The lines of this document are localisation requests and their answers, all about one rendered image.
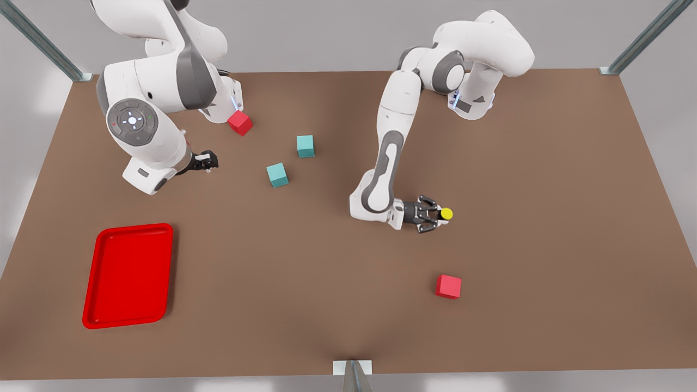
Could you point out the silver frame post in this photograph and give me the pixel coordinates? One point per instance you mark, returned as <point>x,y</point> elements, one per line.
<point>354,375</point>
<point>645,37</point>
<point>43,41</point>

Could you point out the red cube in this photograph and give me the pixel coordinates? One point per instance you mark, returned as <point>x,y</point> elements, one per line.
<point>240,122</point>
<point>448,286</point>

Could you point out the red plastic tray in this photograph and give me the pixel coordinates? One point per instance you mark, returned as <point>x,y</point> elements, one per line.
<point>128,276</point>

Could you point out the teal cube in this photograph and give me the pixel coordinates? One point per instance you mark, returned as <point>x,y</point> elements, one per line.
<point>305,146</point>
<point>277,175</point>

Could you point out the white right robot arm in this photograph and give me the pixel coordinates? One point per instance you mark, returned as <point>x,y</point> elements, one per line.
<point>163,81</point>

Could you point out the small yellow block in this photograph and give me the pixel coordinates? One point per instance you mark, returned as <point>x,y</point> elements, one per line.
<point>446,214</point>

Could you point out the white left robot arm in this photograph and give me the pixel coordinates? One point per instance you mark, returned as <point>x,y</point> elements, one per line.
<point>392,130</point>

